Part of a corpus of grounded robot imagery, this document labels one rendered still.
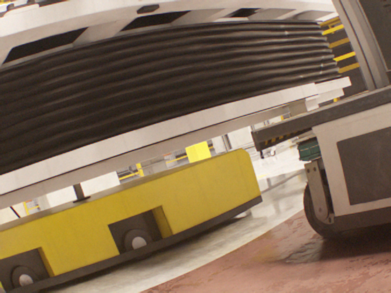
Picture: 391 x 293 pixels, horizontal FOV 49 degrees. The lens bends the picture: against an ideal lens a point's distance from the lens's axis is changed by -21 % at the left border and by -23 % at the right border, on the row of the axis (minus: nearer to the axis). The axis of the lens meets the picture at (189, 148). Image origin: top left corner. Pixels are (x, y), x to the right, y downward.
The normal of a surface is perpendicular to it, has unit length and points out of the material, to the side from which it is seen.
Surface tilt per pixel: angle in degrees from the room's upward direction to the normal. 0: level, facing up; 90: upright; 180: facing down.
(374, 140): 90
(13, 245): 90
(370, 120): 90
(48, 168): 90
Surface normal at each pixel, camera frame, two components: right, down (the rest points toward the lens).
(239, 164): 0.58, -0.19
